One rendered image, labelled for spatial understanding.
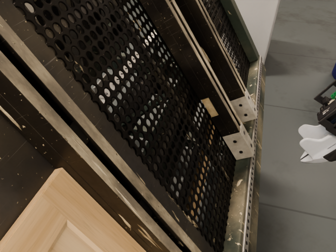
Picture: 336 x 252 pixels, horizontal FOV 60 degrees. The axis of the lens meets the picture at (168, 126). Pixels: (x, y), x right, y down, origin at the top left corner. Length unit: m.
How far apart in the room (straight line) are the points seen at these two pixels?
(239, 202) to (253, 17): 2.47
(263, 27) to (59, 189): 2.97
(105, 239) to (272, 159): 2.07
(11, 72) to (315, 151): 0.49
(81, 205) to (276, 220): 1.75
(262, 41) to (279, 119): 0.89
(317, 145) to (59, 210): 0.43
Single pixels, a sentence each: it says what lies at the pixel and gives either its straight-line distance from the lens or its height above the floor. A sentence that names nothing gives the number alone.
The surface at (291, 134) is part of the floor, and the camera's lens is 2.78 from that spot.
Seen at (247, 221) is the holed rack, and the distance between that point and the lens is 1.00.
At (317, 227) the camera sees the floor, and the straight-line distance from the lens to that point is 2.21.
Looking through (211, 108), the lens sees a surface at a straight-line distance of 1.02.
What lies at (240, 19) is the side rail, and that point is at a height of 1.13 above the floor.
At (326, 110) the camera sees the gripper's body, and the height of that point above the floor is 1.44.
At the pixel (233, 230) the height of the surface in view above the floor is 0.89.
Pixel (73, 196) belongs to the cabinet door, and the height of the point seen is 1.33.
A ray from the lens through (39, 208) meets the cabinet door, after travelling 0.46.
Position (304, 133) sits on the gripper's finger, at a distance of 0.59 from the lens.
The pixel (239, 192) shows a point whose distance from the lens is 1.05.
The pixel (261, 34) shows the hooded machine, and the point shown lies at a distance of 3.30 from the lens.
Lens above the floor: 1.71
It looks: 40 degrees down
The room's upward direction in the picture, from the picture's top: straight up
